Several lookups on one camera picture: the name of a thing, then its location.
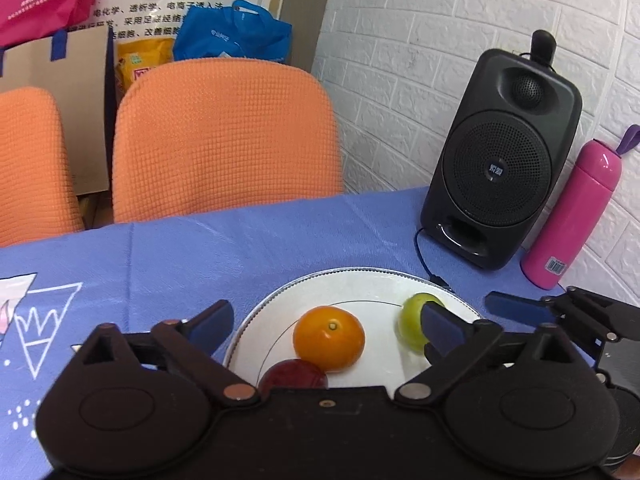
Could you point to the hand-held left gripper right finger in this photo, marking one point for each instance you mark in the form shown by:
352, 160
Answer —
440, 323

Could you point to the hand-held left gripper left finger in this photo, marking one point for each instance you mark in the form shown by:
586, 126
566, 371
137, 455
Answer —
215, 321

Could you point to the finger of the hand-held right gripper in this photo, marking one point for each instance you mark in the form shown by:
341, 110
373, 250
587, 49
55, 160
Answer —
515, 305

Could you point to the large green plum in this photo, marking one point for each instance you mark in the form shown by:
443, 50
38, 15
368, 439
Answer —
411, 317

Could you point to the white plate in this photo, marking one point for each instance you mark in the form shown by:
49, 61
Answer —
370, 290

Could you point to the dark red plum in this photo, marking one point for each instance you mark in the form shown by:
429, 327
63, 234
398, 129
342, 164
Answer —
292, 376

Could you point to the orange mandarin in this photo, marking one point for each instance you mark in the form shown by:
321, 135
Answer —
327, 337

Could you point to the blue printed tablecloth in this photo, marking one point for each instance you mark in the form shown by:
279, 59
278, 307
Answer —
200, 260

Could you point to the pink bottle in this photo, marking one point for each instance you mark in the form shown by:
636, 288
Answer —
565, 220

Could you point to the black speaker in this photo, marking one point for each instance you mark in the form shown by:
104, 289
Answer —
500, 160

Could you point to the orange chair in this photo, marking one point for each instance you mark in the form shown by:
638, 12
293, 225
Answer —
225, 145
30, 170

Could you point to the black microphone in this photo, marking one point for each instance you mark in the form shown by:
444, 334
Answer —
542, 47

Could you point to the brown paper bag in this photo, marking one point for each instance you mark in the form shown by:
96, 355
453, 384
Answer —
80, 100

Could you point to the yellow packet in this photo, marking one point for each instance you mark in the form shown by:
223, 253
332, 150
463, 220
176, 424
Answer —
142, 62

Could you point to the blue plastic bag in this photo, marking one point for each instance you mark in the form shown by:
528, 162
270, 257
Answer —
235, 35

